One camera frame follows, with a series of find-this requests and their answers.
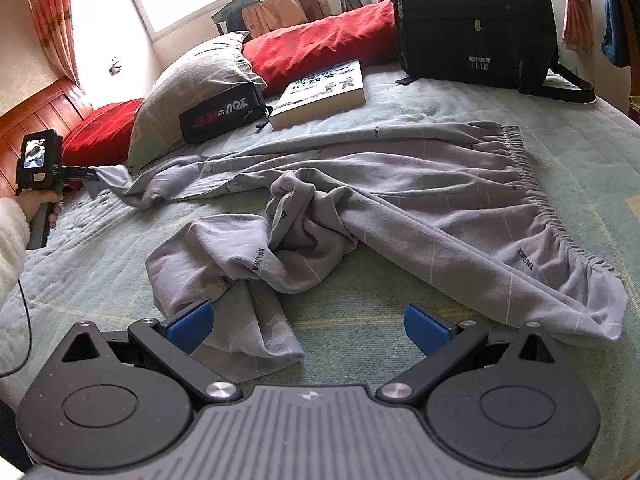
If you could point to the person's left hand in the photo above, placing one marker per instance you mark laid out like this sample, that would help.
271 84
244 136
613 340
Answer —
35 207

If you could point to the blue paperback book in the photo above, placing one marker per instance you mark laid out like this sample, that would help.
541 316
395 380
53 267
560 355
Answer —
320 92

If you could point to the black backpack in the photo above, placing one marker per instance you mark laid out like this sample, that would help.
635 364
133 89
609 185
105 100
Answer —
470 20

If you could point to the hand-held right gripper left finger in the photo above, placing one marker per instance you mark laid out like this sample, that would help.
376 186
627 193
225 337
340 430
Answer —
192 327

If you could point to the red blanket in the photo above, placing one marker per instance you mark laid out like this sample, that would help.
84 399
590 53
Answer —
100 130

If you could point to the grey pillow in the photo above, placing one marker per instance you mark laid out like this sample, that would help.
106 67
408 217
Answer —
190 85

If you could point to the light grey shirt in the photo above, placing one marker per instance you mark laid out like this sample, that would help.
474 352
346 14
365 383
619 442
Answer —
425 200

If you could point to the red quilt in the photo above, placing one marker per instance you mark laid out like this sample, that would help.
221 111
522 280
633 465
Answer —
320 45

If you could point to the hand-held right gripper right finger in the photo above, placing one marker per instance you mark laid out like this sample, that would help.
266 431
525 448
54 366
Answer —
425 330

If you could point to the blue hanging garment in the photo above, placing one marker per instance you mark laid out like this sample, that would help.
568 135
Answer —
615 25

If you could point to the green plaid bed blanket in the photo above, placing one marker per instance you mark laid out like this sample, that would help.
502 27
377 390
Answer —
575 160

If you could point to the metal wall bracket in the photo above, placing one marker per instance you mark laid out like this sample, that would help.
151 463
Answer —
115 66

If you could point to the brown cardboard box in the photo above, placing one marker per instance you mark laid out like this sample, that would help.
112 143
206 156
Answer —
300 5

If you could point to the black zip pouch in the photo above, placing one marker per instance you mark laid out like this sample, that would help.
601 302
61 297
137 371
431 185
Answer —
220 115

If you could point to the wooden headboard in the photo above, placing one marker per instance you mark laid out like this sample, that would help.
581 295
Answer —
30 115

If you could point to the green plastic stool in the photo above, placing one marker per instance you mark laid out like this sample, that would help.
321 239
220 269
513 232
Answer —
232 10

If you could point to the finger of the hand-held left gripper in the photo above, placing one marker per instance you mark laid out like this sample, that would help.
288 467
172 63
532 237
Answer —
82 173

